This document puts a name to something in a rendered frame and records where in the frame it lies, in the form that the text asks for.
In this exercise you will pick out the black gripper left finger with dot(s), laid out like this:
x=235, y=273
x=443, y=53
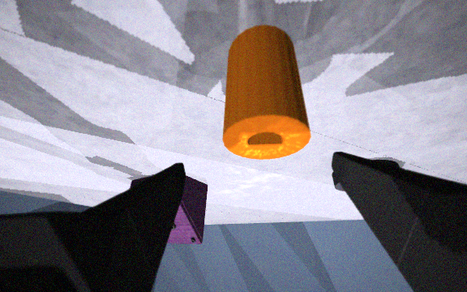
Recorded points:
x=115, y=246

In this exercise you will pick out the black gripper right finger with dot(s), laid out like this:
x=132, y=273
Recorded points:
x=420, y=220

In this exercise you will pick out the orange knob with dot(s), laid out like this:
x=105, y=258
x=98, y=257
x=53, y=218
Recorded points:
x=265, y=111

